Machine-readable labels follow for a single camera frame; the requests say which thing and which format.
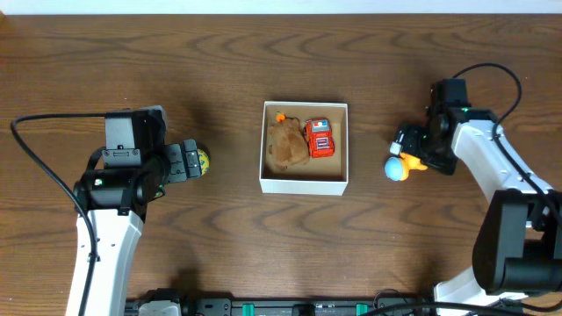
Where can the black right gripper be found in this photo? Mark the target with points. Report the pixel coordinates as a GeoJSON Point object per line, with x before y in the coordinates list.
{"type": "Point", "coordinates": [406, 140]}

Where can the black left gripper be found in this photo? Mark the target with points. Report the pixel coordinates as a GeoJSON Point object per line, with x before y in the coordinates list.
{"type": "Point", "coordinates": [189, 159]}

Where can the yellow ball with blue letters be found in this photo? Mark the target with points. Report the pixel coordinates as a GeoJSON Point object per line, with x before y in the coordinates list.
{"type": "Point", "coordinates": [203, 161]}

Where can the orange duck toy blue cap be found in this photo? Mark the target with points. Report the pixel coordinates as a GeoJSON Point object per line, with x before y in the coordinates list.
{"type": "Point", "coordinates": [397, 168]}

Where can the red toy truck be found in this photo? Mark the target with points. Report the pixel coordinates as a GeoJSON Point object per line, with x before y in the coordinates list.
{"type": "Point", "coordinates": [318, 134]}

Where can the brown plush bear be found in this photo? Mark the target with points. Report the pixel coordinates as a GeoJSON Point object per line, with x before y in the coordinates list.
{"type": "Point", "coordinates": [288, 145]}

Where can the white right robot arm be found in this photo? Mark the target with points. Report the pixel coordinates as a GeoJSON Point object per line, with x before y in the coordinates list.
{"type": "Point", "coordinates": [517, 252]}

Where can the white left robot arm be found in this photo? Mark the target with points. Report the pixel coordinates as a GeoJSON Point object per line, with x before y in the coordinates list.
{"type": "Point", "coordinates": [113, 195]}

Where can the white cardboard box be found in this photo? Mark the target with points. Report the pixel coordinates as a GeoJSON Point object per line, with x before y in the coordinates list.
{"type": "Point", "coordinates": [322, 176]}

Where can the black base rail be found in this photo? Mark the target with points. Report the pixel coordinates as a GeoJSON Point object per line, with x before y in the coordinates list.
{"type": "Point", "coordinates": [173, 302]}

